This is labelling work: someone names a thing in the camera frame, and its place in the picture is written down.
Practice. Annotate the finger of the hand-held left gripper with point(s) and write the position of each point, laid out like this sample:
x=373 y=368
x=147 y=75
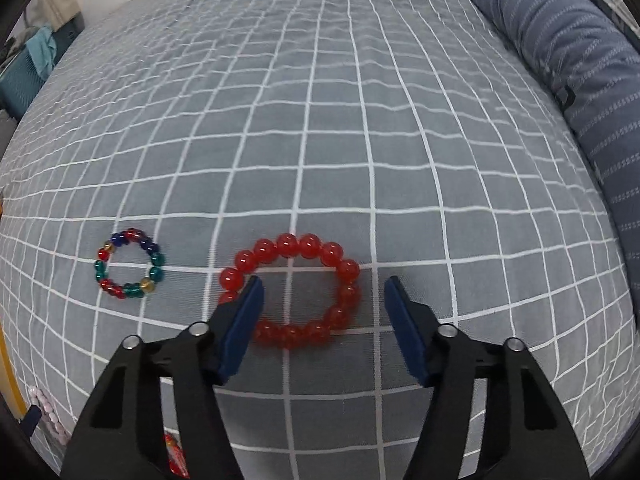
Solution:
x=32 y=419

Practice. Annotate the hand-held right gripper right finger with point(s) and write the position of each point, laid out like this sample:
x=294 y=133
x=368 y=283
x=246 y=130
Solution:
x=405 y=330

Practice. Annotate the grey checked bed sheet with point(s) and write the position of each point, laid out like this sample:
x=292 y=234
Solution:
x=325 y=135

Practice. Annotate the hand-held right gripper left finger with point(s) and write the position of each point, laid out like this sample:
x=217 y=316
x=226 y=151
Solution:
x=245 y=320

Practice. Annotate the teal cloth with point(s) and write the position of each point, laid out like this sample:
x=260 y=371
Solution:
x=42 y=47

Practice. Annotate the blue striped pillow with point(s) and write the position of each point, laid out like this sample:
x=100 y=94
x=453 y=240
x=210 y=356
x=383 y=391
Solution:
x=560 y=45

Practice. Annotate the teal suitcase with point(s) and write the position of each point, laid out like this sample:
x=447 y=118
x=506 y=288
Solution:
x=15 y=90

